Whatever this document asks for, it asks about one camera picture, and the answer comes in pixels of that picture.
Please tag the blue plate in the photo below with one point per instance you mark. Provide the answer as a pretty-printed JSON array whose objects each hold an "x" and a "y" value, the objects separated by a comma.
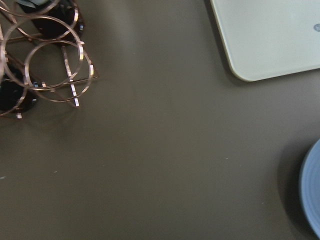
[{"x": 309, "y": 187}]

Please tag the cream rabbit tray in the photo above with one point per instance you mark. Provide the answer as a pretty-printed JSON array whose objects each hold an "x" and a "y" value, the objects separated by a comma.
[{"x": 263, "y": 39}]

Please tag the dark drink bottle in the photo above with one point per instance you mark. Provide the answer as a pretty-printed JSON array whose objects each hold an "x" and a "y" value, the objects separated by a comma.
[
  {"x": 65, "y": 11},
  {"x": 11, "y": 93}
]

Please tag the copper wire bottle rack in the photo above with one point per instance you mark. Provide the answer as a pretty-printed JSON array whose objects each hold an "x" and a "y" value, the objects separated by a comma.
[{"x": 55, "y": 70}]

